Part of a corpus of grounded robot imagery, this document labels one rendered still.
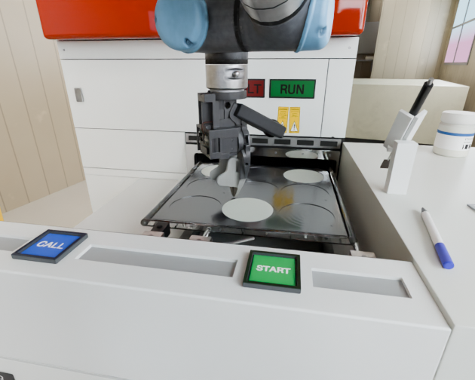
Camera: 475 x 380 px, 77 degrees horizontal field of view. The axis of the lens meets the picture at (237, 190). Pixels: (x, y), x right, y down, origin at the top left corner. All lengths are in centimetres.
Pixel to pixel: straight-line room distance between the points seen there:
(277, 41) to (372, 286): 29
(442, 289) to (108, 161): 93
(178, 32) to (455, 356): 44
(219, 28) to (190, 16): 4
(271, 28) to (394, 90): 457
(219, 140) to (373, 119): 447
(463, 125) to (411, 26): 657
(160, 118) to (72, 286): 65
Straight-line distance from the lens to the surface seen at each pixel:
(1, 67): 312
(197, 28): 42
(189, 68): 88
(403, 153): 53
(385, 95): 492
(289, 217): 56
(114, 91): 98
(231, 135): 55
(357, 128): 497
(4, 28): 319
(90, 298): 36
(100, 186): 110
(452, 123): 82
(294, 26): 39
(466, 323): 33
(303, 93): 83
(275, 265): 33
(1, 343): 50
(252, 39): 41
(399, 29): 733
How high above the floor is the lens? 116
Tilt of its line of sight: 23 degrees down
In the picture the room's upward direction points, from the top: straight up
